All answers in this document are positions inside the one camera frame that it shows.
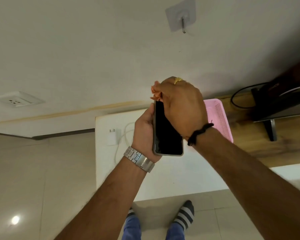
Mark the person's right hand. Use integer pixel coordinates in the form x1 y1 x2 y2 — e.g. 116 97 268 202
156 76 209 141

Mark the person's left hand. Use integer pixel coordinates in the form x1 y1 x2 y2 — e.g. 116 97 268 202
131 103 163 164

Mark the white charging cable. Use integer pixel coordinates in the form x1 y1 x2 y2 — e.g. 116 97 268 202
114 122 136 165

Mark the black smartphone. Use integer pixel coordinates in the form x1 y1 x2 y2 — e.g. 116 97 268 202
152 100 184 157

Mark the white charger adapter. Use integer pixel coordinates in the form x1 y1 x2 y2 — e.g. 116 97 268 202
107 129 118 146

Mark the orange cleaning cloth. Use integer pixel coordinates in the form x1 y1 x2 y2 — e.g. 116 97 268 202
150 81 163 102

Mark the person's left forearm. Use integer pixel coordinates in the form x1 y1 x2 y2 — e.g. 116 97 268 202
54 160 147 240

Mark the person's right forearm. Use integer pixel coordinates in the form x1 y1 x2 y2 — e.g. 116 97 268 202
194 127 300 240

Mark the person's right striped sock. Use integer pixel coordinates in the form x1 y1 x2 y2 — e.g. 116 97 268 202
172 200 195 232

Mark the person's left jeans leg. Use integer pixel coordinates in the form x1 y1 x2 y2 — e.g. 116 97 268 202
122 215 142 240

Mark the person's jeans leg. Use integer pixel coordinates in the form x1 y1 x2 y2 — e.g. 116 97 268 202
122 215 142 240
165 222 185 240

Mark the person's right jeans leg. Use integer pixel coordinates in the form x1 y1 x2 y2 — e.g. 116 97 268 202
165 222 185 240

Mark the silver metal wristwatch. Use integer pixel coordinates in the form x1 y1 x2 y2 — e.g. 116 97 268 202
123 146 155 173

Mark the pink plastic basket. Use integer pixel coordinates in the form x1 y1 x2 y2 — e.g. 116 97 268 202
204 98 234 144

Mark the brown wooden board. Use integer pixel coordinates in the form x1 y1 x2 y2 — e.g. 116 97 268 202
220 91 300 168

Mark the black television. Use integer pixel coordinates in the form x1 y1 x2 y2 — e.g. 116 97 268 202
251 57 300 142

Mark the black thread bracelet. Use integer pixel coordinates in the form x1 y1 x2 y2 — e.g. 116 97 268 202
187 123 214 147

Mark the black power cable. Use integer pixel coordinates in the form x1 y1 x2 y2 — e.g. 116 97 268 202
230 82 269 109

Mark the clear adhesive wall hook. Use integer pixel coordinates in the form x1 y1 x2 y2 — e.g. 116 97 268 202
165 0 197 34

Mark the white wall socket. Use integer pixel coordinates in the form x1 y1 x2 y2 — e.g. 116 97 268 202
0 91 45 108

